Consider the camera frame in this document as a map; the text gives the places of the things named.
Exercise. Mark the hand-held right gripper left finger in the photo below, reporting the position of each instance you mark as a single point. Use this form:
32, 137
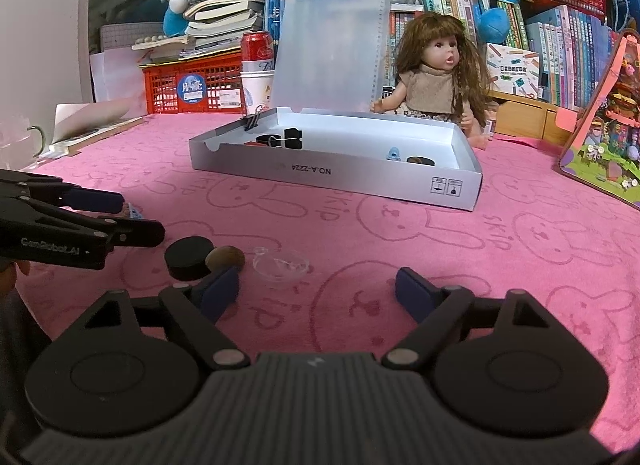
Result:
222, 287

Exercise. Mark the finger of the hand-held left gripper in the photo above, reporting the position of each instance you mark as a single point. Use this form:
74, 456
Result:
147, 234
97, 200

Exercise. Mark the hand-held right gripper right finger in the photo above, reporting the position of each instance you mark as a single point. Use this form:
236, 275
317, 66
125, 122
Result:
415, 290

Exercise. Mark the blue dotted hair clip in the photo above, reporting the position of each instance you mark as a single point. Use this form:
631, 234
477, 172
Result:
134, 214

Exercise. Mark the brown nut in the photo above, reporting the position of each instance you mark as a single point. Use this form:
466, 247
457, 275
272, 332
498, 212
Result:
225, 257

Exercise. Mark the black round cap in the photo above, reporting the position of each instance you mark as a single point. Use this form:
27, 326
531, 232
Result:
264, 139
420, 161
187, 255

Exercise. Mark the clear plastic piece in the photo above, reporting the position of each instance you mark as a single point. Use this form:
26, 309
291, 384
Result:
280, 267

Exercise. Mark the plain blue hair clip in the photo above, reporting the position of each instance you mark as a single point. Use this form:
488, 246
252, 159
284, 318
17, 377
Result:
393, 155

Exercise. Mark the white cardboard box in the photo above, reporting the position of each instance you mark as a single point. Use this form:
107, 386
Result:
325, 177

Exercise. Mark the person's left hand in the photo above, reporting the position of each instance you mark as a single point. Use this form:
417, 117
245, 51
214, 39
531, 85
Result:
12, 277

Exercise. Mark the flat lying book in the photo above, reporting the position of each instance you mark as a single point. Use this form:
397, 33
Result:
85, 122

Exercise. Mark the clear glass mug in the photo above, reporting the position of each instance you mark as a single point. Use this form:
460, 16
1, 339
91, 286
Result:
15, 142

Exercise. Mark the white paper sheet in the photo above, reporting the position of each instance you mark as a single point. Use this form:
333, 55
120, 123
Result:
115, 75

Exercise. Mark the red plastic crate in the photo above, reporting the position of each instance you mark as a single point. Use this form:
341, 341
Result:
160, 90

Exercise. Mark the pink rabbit print cloth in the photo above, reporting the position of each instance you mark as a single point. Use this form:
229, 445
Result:
550, 245

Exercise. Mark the black binder clip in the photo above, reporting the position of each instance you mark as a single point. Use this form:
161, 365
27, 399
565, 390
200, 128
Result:
294, 139

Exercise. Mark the grey grid cutting mat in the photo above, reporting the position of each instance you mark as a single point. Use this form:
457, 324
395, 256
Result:
125, 35

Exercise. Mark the white paper cup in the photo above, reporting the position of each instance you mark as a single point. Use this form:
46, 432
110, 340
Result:
255, 92

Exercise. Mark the small bottle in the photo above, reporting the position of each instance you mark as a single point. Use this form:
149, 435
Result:
490, 125

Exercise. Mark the blue and white plush toy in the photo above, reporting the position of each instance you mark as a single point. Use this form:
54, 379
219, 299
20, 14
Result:
175, 20

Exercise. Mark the brown-haired doll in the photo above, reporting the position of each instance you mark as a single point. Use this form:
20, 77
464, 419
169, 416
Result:
430, 90

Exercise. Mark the wooden desk organizer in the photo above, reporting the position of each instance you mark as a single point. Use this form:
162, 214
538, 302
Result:
525, 117

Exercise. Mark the red soda can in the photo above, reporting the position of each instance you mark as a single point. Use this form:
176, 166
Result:
256, 52

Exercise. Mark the stack of books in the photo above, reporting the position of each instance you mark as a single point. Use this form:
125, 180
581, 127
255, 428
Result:
225, 15

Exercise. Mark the white printed carton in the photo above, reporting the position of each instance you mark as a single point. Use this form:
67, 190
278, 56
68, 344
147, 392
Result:
515, 72

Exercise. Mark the colourful paper house model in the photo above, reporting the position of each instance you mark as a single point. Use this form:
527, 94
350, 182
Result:
610, 135

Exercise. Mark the translucent plastic clipboard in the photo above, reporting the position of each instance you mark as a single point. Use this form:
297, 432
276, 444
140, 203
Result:
330, 50

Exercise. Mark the row of upright books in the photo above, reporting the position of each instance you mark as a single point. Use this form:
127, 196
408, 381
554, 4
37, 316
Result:
565, 55

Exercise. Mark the blue cardboard boxes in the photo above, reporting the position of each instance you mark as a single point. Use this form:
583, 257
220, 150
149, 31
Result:
625, 0

